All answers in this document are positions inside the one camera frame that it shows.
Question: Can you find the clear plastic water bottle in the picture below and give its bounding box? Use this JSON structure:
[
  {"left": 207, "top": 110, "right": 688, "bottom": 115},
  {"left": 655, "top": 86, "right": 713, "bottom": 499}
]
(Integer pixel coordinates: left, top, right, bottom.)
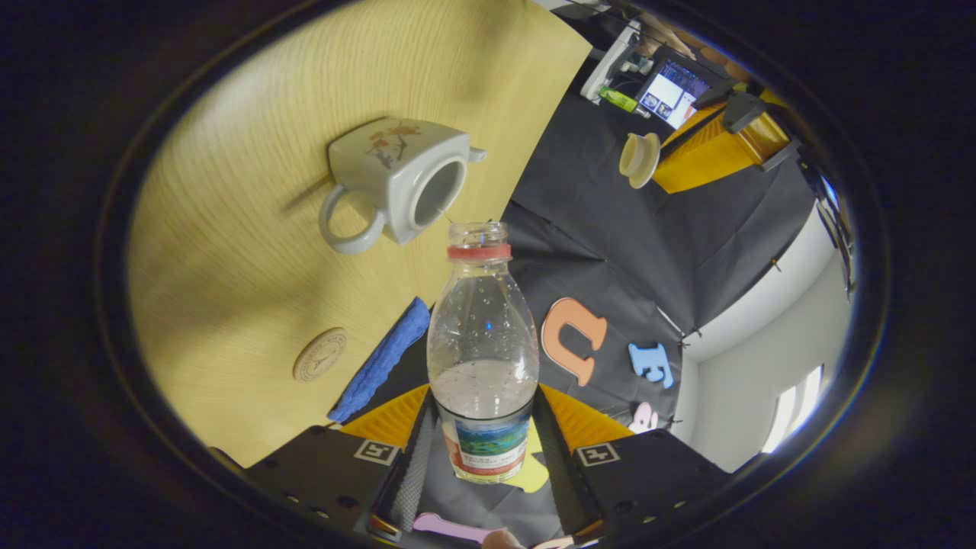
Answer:
[{"left": 425, "top": 221, "right": 541, "bottom": 486}]

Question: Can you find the green bottle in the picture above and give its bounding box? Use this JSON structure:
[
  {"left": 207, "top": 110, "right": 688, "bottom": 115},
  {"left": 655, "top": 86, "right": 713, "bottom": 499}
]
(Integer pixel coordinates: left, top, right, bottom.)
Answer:
[{"left": 598, "top": 85, "right": 638, "bottom": 114}]

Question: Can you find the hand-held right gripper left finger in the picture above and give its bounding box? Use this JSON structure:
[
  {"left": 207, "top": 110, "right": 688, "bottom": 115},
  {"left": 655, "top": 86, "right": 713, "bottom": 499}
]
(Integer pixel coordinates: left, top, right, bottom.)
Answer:
[{"left": 246, "top": 385, "right": 440, "bottom": 536}]

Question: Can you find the blue towel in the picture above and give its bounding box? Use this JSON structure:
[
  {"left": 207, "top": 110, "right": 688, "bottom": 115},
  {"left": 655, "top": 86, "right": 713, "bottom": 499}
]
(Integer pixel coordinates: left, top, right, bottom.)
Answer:
[{"left": 327, "top": 297, "right": 432, "bottom": 425}]

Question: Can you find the white square teacup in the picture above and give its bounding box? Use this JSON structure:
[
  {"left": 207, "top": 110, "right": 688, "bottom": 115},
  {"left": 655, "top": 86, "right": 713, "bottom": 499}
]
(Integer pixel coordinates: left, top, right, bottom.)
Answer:
[{"left": 318, "top": 116, "right": 488, "bottom": 255}]

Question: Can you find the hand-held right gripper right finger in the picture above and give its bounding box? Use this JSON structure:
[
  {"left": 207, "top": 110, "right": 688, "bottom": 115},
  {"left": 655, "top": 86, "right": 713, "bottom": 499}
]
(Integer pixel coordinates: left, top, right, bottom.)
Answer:
[{"left": 532, "top": 385, "right": 730, "bottom": 541}]

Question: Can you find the ceiling light panel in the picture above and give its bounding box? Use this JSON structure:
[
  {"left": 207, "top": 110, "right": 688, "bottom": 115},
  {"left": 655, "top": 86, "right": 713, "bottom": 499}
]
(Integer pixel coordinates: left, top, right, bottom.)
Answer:
[{"left": 761, "top": 364, "right": 827, "bottom": 455}]

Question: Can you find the round wooden coaster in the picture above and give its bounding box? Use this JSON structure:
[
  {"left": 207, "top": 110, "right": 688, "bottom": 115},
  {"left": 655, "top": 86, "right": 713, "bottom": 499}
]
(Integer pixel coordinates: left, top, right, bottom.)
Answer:
[{"left": 292, "top": 327, "right": 348, "bottom": 383}]

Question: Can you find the computer monitor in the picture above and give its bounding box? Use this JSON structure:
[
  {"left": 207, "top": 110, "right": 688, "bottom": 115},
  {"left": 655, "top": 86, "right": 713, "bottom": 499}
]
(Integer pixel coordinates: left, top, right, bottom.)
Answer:
[{"left": 634, "top": 59, "right": 711, "bottom": 131}]

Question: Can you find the white side shelf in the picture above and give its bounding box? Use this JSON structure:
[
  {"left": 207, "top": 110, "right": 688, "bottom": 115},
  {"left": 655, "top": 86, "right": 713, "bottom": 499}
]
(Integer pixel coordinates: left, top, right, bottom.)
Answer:
[{"left": 580, "top": 21, "right": 643, "bottom": 104}]

